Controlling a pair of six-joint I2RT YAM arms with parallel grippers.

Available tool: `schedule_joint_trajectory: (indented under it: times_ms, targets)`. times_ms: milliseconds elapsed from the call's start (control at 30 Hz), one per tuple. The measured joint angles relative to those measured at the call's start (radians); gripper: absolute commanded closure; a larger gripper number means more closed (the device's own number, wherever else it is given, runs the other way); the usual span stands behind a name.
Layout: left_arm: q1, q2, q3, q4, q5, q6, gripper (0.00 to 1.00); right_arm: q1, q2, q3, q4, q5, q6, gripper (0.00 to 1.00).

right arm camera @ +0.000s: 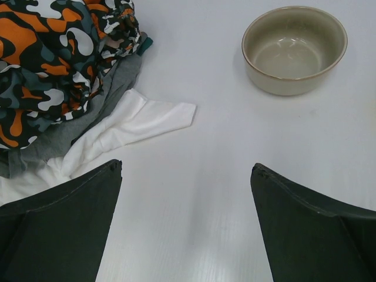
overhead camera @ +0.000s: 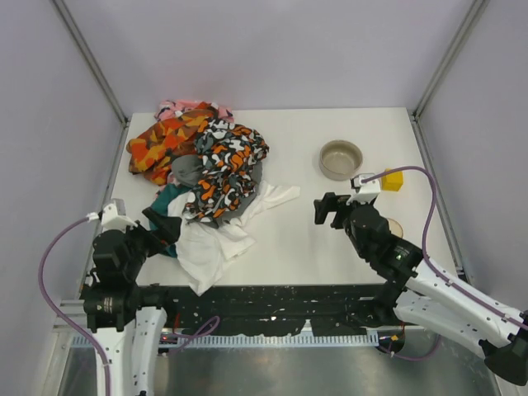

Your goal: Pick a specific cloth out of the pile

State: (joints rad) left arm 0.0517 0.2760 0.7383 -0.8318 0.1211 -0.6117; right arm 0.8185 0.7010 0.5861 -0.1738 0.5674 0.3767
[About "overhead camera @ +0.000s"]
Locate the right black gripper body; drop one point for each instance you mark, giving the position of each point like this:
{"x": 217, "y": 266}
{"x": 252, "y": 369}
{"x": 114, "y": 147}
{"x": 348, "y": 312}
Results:
{"x": 337, "y": 211}

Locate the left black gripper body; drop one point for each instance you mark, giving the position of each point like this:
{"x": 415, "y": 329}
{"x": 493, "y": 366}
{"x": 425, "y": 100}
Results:
{"x": 148, "y": 235}

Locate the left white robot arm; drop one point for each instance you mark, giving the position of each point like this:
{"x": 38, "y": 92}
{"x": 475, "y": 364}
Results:
{"x": 125, "y": 319}

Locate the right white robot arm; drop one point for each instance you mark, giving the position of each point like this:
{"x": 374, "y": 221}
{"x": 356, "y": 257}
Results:
{"x": 418, "y": 291}

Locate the teal cloth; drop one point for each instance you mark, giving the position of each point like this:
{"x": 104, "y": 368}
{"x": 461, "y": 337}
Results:
{"x": 160, "y": 205}

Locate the white cloth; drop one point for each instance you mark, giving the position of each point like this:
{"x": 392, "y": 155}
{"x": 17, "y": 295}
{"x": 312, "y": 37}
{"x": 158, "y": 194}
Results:
{"x": 205, "y": 253}

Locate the orange camouflage cloth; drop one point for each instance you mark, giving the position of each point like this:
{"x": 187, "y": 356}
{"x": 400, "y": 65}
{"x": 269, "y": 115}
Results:
{"x": 153, "y": 152}

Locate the black orange patterned cloth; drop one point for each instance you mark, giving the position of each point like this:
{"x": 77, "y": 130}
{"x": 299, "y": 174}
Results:
{"x": 229, "y": 153}

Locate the pink patterned cloth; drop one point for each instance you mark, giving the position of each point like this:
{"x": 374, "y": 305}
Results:
{"x": 173, "y": 109}

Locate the brown round cup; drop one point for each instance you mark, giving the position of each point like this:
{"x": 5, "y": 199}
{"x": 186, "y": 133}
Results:
{"x": 395, "y": 227}

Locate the beige ceramic bowl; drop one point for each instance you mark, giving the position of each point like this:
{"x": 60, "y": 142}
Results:
{"x": 340, "y": 160}

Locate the yellow block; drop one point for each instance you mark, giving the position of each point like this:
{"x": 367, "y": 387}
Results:
{"x": 392, "y": 180}

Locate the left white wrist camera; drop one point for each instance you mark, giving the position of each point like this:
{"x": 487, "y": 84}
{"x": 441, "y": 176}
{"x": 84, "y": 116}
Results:
{"x": 113, "y": 216}

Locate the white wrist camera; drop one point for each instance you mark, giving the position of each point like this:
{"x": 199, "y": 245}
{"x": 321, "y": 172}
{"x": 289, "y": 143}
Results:
{"x": 113, "y": 216}
{"x": 364, "y": 191}

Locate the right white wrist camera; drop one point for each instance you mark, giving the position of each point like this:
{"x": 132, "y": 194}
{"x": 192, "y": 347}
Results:
{"x": 364, "y": 191}

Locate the black table front rail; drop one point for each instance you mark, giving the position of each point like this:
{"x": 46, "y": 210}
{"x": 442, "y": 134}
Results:
{"x": 275, "y": 310}

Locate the white slotted cable duct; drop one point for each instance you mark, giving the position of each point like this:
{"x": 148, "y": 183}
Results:
{"x": 303, "y": 339}

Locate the left aluminium frame post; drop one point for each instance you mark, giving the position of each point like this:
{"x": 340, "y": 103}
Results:
{"x": 89, "y": 58}

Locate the aluminium frame post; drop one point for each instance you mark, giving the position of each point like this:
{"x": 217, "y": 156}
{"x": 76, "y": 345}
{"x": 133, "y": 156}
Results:
{"x": 457, "y": 43}
{"x": 89, "y": 58}

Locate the right aluminium frame post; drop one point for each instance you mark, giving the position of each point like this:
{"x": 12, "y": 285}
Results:
{"x": 457, "y": 43}

